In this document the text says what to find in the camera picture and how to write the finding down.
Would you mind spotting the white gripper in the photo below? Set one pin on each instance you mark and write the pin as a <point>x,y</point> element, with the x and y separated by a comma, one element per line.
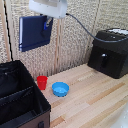
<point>48,6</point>

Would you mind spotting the dark blue book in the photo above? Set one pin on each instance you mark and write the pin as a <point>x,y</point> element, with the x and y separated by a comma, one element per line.
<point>34,33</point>

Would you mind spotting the red plastic cup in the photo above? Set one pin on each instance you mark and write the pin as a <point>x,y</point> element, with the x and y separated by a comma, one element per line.
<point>42,82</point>

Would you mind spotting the blue plastic bowl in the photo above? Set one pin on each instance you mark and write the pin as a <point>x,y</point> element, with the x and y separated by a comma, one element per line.
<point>60,89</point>

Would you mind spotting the black shredder bin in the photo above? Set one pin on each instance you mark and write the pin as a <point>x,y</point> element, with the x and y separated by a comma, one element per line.
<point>110,53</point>

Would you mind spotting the black fabric storage box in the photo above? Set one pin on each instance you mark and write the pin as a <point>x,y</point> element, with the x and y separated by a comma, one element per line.
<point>18,96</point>

